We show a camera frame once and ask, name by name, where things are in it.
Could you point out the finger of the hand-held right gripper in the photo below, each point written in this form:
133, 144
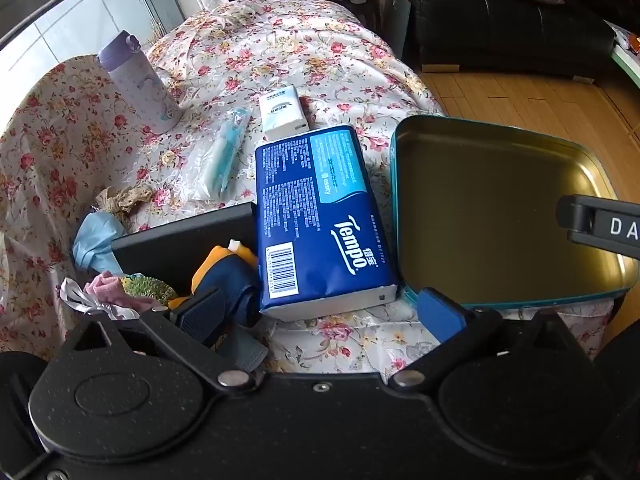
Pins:
580, 220

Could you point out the green textured cloth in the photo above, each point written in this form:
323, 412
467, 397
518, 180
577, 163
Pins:
145, 287

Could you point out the teal metal tin box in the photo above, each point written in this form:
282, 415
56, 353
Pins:
475, 210

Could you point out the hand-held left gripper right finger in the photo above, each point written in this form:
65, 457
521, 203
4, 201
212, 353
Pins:
442, 312

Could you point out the grey-blue face mask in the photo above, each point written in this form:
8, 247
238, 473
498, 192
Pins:
245, 355

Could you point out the window frame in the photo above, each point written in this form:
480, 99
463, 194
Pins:
50, 5

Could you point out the light blue face mask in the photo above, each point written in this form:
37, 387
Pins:
97, 240

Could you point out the beige lace scrunchie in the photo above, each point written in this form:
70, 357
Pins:
125, 199

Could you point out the purple thermos bottle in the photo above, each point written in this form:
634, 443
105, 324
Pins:
142, 95

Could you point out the navy and yellow plush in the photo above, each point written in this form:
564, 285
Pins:
235, 280

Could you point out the black leather sofa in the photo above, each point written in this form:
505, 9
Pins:
500, 25

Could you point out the grey leaning panel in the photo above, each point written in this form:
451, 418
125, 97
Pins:
396, 20

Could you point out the white satin ribbon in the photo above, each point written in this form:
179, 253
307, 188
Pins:
75, 295

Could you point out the blue tissue pack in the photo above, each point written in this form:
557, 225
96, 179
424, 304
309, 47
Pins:
300, 210

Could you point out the pale green coffee table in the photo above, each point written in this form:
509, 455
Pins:
627, 60

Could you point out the pink cloth pouch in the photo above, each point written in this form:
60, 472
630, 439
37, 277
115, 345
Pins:
107, 285

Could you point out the white tissue pack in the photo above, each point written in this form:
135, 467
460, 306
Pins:
282, 115

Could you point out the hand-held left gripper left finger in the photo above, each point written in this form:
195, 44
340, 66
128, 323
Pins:
200, 312

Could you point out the black storage box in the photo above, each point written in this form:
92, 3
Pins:
175, 240

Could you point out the floral bedspread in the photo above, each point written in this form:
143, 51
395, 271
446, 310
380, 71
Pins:
300, 50

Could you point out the teal toothbrush clear packet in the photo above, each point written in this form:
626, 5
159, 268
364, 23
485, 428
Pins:
220, 160

